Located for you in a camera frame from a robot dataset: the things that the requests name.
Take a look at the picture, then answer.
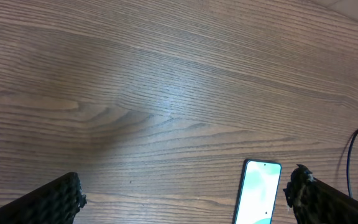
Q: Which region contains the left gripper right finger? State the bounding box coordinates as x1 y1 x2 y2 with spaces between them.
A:
283 164 358 224

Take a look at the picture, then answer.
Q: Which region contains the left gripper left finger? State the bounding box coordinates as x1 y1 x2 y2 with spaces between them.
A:
0 172 86 224

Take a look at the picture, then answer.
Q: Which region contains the Samsung Galaxy smartphone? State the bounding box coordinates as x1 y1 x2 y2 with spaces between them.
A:
232 159 282 224

